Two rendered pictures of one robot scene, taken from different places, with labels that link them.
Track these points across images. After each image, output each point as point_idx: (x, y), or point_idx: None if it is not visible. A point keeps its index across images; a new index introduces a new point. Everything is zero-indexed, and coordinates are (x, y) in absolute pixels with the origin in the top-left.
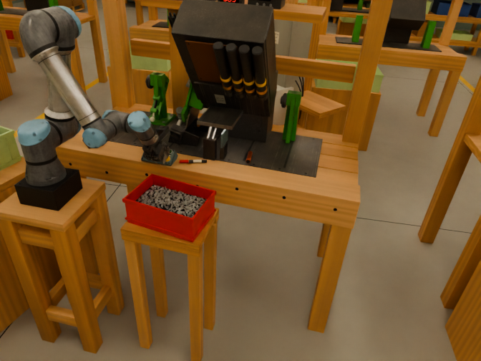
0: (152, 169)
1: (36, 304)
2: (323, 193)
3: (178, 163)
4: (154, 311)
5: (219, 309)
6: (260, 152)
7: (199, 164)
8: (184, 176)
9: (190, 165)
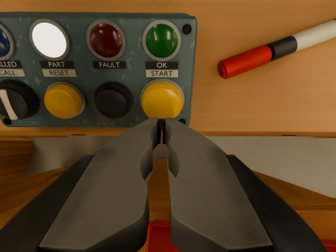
0: (97, 133)
1: None
2: None
3: (216, 82)
4: (153, 163)
5: (218, 139)
6: None
7: (321, 53)
8: (251, 134)
9: (285, 82)
